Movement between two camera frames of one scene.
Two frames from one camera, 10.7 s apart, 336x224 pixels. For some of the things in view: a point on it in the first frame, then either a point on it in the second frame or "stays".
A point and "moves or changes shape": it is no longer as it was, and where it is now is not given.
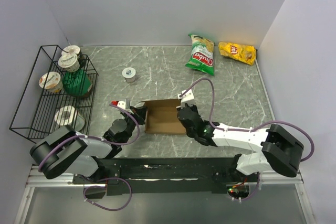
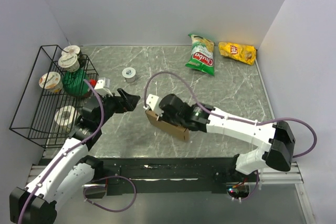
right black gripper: x=193 y=107 → x=164 y=117
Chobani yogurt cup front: x=53 y=84 stays
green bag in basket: x=77 y=83 stays
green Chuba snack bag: x=201 y=57 stays
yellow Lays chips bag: x=243 y=53 stays
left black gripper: x=140 y=113 → x=125 y=102
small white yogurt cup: x=129 y=73 stays
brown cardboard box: x=161 y=117 moves or changes shape
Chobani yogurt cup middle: x=70 y=62 stays
